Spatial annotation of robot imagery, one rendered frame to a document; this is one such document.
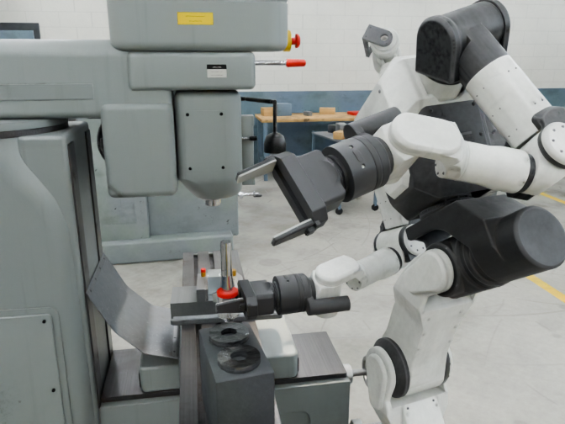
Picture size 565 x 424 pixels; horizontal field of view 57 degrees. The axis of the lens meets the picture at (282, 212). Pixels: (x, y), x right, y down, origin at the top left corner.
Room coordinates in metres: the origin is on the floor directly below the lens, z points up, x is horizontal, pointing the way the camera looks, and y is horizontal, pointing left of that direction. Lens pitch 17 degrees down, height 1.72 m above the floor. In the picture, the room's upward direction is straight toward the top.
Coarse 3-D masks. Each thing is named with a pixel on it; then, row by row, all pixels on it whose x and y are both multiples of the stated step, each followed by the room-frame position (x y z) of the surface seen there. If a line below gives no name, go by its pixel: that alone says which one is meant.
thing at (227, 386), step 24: (216, 336) 1.02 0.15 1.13; (240, 336) 1.02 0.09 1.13; (216, 360) 0.95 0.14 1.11; (240, 360) 0.93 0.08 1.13; (264, 360) 0.95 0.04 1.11; (216, 384) 0.87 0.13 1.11; (240, 384) 0.89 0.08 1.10; (264, 384) 0.90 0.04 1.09; (216, 408) 0.87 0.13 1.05; (240, 408) 0.88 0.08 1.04; (264, 408) 0.90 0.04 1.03
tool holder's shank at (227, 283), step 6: (228, 240) 1.05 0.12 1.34; (222, 246) 1.03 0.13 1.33; (228, 246) 1.03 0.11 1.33; (222, 252) 1.03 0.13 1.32; (228, 252) 1.03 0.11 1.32; (222, 258) 1.03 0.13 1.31; (228, 258) 1.03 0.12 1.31; (222, 264) 1.03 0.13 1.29; (228, 264) 1.03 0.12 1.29; (222, 270) 1.03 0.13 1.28; (228, 270) 1.03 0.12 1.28; (222, 276) 1.03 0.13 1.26; (228, 276) 1.03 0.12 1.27; (222, 282) 1.03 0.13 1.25; (228, 282) 1.03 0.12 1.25; (222, 288) 1.03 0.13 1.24; (228, 288) 1.03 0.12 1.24
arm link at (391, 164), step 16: (384, 112) 0.84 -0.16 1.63; (400, 112) 0.84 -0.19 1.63; (352, 128) 0.80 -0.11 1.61; (368, 128) 0.81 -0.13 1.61; (384, 128) 0.79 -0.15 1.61; (368, 144) 0.76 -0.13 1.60; (384, 144) 0.78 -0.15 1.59; (384, 160) 0.75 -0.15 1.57; (400, 160) 0.77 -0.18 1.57; (384, 176) 0.75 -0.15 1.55; (400, 176) 0.83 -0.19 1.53
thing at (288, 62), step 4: (288, 60) 1.48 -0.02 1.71; (292, 60) 1.48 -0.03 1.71; (296, 60) 1.48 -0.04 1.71; (300, 60) 1.49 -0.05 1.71; (304, 60) 1.49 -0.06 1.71; (256, 64) 1.47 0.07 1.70; (260, 64) 1.47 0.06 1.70; (264, 64) 1.47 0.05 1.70; (268, 64) 1.47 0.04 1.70; (272, 64) 1.47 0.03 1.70; (276, 64) 1.48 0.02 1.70; (280, 64) 1.48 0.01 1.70; (284, 64) 1.48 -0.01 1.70; (288, 64) 1.48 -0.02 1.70; (292, 64) 1.48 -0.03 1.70; (296, 64) 1.48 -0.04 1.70; (300, 64) 1.48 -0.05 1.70; (304, 64) 1.49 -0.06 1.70
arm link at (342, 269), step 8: (344, 256) 1.14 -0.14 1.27; (320, 264) 1.10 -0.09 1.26; (328, 264) 1.10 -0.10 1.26; (336, 264) 1.11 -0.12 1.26; (344, 264) 1.11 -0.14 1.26; (352, 264) 1.11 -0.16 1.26; (360, 264) 1.13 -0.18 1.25; (320, 272) 1.08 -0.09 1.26; (328, 272) 1.08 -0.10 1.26; (336, 272) 1.08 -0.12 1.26; (344, 272) 1.08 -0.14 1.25; (352, 272) 1.09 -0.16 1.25; (360, 272) 1.10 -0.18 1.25; (320, 280) 1.06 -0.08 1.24; (328, 280) 1.06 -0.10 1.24; (336, 280) 1.06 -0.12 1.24; (344, 280) 1.07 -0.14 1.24; (352, 280) 1.15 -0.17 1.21; (360, 280) 1.11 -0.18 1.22; (368, 280) 1.13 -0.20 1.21; (352, 288) 1.15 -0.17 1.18; (360, 288) 1.13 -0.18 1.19
